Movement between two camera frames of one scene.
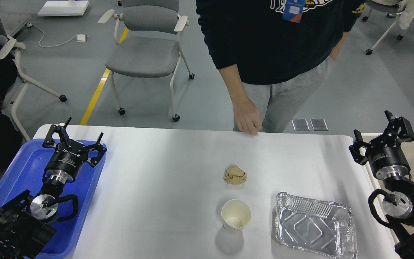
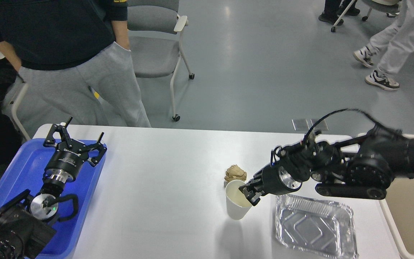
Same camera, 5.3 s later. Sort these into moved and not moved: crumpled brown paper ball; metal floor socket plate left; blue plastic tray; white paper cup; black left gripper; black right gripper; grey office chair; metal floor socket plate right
Moved: black right gripper; white paper cup
Not moved: black left gripper; metal floor socket plate right; crumpled brown paper ball; metal floor socket plate left; grey office chair; blue plastic tray
